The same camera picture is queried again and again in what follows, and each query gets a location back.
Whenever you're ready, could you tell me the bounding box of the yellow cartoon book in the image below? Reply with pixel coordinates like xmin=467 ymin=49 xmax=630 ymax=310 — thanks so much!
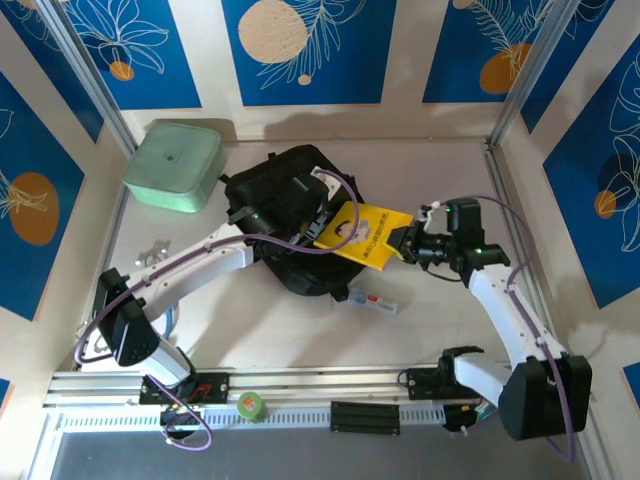
xmin=312 ymin=200 xmax=416 ymax=273

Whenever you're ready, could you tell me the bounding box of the black fabric backpack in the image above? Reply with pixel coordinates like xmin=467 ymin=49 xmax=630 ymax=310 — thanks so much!
xmin=223 ymin=143 xmax=370 ymax=302

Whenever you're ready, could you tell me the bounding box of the toothpaste tube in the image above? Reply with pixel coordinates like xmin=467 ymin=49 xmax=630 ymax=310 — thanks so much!
xmin=347 ymin=286 xmax=402 ymax=318

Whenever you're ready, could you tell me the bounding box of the mint green lunch box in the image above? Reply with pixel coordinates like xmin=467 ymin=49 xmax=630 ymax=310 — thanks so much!
xmin=122 ymin=123 xmax=229 ymax=217

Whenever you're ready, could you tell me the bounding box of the blue tube stethoscope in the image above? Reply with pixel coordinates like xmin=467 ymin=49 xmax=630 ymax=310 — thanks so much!
xmin=74 ymin=238 xmax=181 ymax=356

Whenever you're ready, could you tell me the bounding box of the black ribbed block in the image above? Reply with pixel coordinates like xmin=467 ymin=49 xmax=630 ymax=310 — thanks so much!
xmin=329 ymin=400 xmax=402 ymax=437

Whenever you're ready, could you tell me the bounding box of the blue poster with cream circle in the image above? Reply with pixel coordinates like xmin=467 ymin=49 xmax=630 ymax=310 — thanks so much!
xmin=221 ymin=0 xmax=398 ymax=107

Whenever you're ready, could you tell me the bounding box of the blue poster with orange circle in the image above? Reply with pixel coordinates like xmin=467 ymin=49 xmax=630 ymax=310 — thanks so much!
xmin=542 ymin=34 xmax=640 ymax=310
xmin=422 ymin=0 xmax=550 ymax=105
xmin=0 ymin=69 xmax=87 ymax=322

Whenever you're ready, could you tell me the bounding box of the green tape roll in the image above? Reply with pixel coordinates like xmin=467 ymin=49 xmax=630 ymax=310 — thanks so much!
xmin=236 ymin=390 xmax=270 ymax=424

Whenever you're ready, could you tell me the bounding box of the blue poster with white flower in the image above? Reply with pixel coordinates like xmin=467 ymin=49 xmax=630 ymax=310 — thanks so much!
xmin=63 ymin=0 xmax=203 ymax=111

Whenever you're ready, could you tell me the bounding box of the aluminium side rail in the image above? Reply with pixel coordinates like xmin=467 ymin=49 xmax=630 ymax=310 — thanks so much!
xmin=72 ymin=149 xmax=135 ymax=372
xmin=482 ymin=142 xmax=565 ymax=362

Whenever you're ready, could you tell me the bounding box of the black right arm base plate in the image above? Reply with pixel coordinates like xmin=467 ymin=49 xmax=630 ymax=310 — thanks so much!
xmin=405 ymin=367 xmax=486 ymax=403

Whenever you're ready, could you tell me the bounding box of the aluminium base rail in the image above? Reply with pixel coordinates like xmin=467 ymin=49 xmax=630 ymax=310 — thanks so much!
xmin=42 ymin=359 xmax=597 ymax=409

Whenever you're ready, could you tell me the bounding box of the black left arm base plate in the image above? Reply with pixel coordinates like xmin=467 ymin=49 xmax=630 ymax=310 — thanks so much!
xmin=138 ymin=370 xmax=232 ymax=406

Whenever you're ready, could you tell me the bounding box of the slotted grey cable duct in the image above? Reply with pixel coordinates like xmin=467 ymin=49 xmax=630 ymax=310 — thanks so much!
xmin=58 ymin=404 xmax=447 ymax=432

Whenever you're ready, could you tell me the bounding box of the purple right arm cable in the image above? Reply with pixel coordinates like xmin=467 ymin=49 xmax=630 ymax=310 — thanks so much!
xmin=423 ymin=193 xmax=577 ymax=462

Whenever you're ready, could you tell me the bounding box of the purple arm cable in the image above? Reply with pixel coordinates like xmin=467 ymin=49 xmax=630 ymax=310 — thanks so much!
xmin=423 ymin=193 xmax=577 ymax=462
xmin=73 ymin=168 xmax=362 ymax=452

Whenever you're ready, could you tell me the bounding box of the aluminium corner post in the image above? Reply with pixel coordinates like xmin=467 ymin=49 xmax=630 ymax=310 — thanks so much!
xmin=37 ymin=0 xmax=140 ymax=156
xmin=488 ymin=0 xmax=564 ymax=149

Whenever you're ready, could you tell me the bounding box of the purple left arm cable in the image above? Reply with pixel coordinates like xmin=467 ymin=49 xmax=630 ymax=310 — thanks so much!
xmin=73 ymin=168 xmax=362 ymax=452

